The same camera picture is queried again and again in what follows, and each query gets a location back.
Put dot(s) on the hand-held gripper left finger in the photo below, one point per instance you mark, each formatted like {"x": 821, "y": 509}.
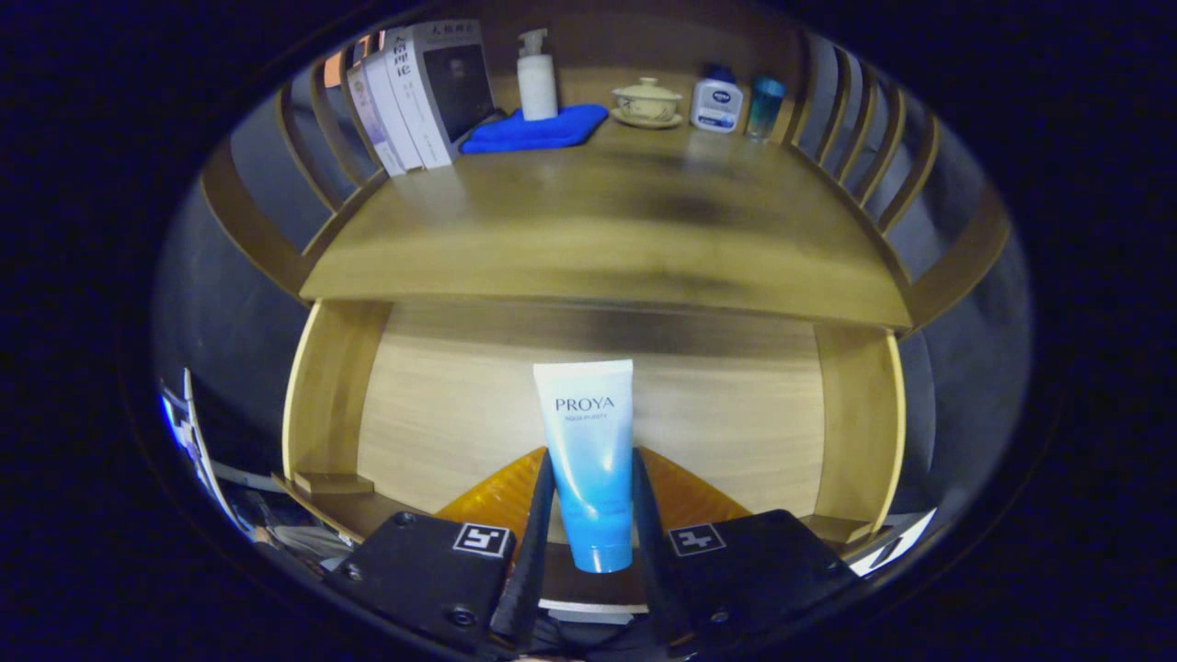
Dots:
{"x": 530, "y": 561}

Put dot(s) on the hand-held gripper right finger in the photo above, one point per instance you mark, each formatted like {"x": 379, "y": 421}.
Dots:
{"x": 651, "y": 570}

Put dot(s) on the blue white cosmetic tube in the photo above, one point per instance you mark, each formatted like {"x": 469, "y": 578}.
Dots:
{"x": 588, "y": 460}

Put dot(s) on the wooden drawer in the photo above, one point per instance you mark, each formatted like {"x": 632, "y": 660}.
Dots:
{"x": 441, "y": 405}

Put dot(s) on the wooden countertop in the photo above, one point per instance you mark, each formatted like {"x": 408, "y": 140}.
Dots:
{"x": 598, "y": 230}

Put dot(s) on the wooden cabinet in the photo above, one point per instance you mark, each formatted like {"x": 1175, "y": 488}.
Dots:
{"x": 598, "y": 46}

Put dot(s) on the blue folded cloth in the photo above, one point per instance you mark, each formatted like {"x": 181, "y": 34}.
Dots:
{"x": 542, "y": 129}

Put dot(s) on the beige lidded teacup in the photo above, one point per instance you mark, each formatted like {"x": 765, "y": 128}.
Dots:
{"x": 648, "y": 103}

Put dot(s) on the white lotion bottle blue cap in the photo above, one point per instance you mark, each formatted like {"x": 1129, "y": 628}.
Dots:
{"x": 717, "y": 103}

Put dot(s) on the purple white book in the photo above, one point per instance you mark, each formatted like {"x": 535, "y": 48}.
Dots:
{"x": 372, "y": 115}

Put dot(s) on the thin white book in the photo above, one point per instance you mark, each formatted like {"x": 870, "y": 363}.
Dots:
{"x": 395, "y": 106}

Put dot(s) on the teal bottle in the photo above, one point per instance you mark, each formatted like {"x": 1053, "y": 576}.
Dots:
{"x": 763, "y": 108}

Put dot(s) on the white pump bottle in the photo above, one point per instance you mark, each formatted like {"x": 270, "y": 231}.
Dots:
{"x": 538, "y": 83}

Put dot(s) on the white book with dark cover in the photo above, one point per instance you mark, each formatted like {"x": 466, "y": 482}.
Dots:
{"x": 441, "y": 83}

